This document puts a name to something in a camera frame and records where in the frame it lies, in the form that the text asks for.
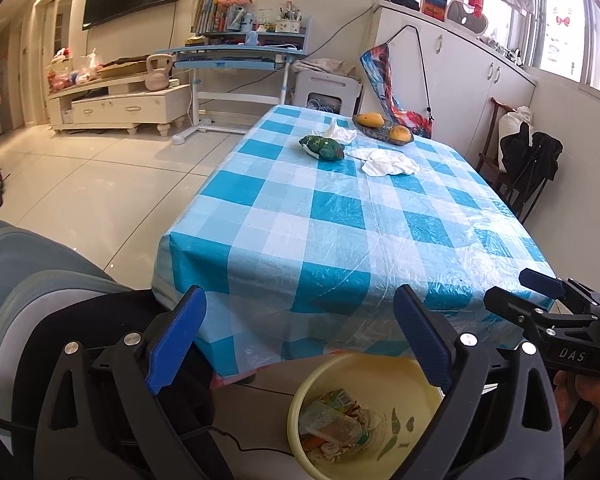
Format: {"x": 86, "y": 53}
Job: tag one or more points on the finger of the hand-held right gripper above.
{"x": 507, "y": 307}
{"x": 542, "y": 284}

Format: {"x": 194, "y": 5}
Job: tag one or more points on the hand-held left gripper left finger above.
{"x": 177, "y": 340}

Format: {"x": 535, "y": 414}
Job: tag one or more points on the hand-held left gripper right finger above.
{"x": 425, "y": 336}

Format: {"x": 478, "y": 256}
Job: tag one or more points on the yellow plastic basin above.
{"x": 380, "y": 375}

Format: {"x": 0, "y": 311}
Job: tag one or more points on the green milk carton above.
{"x": 337, "y": 400}

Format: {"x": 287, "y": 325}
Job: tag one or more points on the clear plastic bottle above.
{"x": 330, "y": 422}

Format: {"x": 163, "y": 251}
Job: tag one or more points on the person's right hand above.
{"x": 580, "y": 410}

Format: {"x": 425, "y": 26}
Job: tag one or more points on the dark wooden chair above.
{"x": 490, "y": 160}

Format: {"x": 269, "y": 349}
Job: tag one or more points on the grey padded chair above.
{"x": 35, "y": 270}

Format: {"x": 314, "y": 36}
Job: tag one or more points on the blue checkered tablecloth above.
{"x": 305, "y": 230}

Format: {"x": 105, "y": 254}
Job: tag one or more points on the white bag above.
{"x": 514, "y": 119}

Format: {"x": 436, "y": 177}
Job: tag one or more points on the dark fruit plate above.
{"x": 377, "y": 131}

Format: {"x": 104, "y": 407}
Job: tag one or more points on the crumpled green packet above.
{"x": 325, "y": 149}

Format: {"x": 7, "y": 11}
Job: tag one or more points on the white cupboard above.
{"x": 465, "y": 75}

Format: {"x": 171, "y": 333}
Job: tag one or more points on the white television cabinet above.
{"x": 120, "y": 107}

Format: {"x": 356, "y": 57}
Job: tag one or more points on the pink kettlebell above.
{"x": 159, "y": 77}

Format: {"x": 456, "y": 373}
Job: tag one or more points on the white plastic stool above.
{"x": 327, "y": 87}

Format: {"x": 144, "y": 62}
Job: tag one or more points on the flat cardboard box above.
{"x": 125, "y": 67}

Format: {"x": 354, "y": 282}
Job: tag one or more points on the clear plastic bag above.
{"x": 92, "y": 67}

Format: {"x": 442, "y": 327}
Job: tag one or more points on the beige folded cloth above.
{"x": 325, "y": 66}

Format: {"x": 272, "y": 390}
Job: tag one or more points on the red and white bags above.
{"x": 60, "y": 75}

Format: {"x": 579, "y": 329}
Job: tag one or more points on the blue study desk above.
{"x": 230, "y": 52}

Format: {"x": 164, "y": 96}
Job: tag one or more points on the colourful picture box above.
{"x": 432, "y": 6}

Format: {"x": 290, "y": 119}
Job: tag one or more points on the row of books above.
{"x": 207, "y": 12}

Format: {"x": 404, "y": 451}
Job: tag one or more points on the white pen holder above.
{"x": 287, "y": 26}

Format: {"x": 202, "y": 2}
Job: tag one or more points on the pink plush toy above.
{"x": 235, "y": 0}

